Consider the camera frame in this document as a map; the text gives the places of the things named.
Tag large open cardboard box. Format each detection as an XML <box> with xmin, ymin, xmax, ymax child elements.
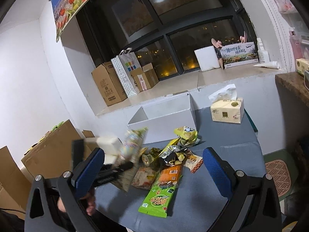
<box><xmin>20</xmin><ymin>119</ymin><xmax>95</xmax><ymax>182</ymax></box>

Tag white tube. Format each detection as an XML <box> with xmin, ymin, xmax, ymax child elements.
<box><xmin>253</xmin><ymin>61</ymin><xmax>280</xmax><ymax>70</ymax></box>

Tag white dotted paper bag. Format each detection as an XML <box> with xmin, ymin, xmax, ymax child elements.
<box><xmin>111</xmin><ymin>49</ymin><xmax>142</xmax><ymax>99</ymax></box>

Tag tall brown cardboard box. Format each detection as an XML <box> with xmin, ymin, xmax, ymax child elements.
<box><xmin>91</xmin><ymin>61</ymin><xmax>128</xmax><ymax>107</ymax></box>

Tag pastel snack packet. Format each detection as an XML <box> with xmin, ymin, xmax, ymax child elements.
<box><xmin>119</xmin><ymin>127</ymin><xmax>149</xmax><ymax>192</ymax></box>

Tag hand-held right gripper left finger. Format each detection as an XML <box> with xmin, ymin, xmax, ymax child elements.
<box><xmin>24</xmin><ymin>147</ymin><xmax>107</xmax><ymax>232</ymax></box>

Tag green seaweed snack packet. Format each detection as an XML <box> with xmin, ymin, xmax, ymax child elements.
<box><xmin>138</xmin><ymin>181</ymin><xmax>178</xmax><ymax>218</ymax></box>

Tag crumpled yellow snack wrapper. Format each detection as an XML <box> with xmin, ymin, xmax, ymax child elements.
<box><xmin>141</xmin><ymin>147</ymin><xmax>162</xmax><ymax>159</ymax></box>

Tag yellow-green chip bag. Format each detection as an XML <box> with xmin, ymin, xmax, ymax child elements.
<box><xmin>174</xmin><ymin>126</ymin><xmax>198</xmax><ymax>148</ymax></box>

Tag dark glass window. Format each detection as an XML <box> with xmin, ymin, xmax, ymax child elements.
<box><xmin>75</xmin><ymin>0</ymin><xmax>257</xmax><ymax>84</ymax></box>

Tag black yellow snack packet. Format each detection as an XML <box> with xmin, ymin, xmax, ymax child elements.
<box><xmin>158</xmin><ymin>138</ymin><xmax>186</xmax><ymax>167</ymax></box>

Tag cream stool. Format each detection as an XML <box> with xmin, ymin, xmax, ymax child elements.
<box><xmin>84</xmin><ymin>136</ymin><xmax>122</xmax><ymax>165</ymax></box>

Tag small orange white snack packet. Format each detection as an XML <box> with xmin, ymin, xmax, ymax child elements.
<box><xmin>183</xmin><ymin>151</ymin><xmax>203</xmax><ymax>173</ymax></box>

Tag landscape printed carton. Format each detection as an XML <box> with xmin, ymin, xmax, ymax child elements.
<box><xmin>218</xmin><ymin>42</ymin><xmax>259</xmax><ymax>70</ymax></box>

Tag green stool perforated cushion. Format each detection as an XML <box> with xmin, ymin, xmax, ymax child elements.
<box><xmin>263</xmin><ymin>148</ymin><xmax>300</xmax><ymax>202</ymax></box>

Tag white spray bottle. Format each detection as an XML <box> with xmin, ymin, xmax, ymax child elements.
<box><xmin>256</xmin><ymin>38</ymin><xmax>270</xmax><ymax>63</ymax></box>

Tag white storage box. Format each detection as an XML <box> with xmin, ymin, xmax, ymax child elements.
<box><xmin>127</xmin><ymin>92</ymin><xmax>198</xmax><ymax>143</ymax></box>

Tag brown stone counter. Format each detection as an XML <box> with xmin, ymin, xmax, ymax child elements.
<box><xmin>275</xmin><ymin>71</ymin><xmax>309</xmax><ymax>107</ymax></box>

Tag pale rice cracker packet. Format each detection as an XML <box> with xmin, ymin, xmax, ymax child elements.
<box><xmin>132</xmin><ymin>167</ymin><xmax>157</xmax><ymax>190</ymax></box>

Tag clear jelly cup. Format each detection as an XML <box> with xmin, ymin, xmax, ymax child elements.
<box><xmin>141</xmin><ymin>153</ymin><xmax>155</xmax><ymax>167</ymax></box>

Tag flat cardboard sheet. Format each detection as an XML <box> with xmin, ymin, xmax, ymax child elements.
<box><xmin>0</xmin><ymin>146</ymin><xmax>32</xmax><ymax>220</ymax></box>

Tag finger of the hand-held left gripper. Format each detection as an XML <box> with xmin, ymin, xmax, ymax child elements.
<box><xmin>103</xmin><ymin>162</ymin><xmax>135</xmax><ymax>174</ymax></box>
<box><xmin>93</xmin><ymin>170</ymin><xmax>128</xmax><ymax>189</ymax></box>

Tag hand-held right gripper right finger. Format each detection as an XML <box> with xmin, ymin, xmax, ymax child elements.
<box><xmin>202</xmin><ymin>147</ymin><xmax>283</xmax><ymax>232</ymax></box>

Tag white foam box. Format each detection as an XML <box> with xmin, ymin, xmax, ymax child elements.
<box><xmin>194</xmin><ymin>46</ymin><xmax>222</xmax><ymax>72</ymax></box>

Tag person's left hand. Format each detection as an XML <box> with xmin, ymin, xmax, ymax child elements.
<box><xmin>58</xmin><ymin>190</ymin><xmax>96</xmax><ymax>216</ymax></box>

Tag blue-grey table cover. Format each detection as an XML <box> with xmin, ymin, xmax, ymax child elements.
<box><xmin>93</xmin><ymin>106</ymin><xmax>266</xmax><ymax>232</ymax></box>

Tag yellow green tissue pack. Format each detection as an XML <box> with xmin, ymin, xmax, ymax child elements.
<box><xmin>296</xmin><ymin>58</ymin><xmax>309</xmax><ymax>76</ymax></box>

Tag small plain cardboard box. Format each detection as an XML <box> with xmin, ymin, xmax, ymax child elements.
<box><xmin>142</xmin><ymin>63</ymin><xmax>159</xmax><ymax>89</ymax></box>

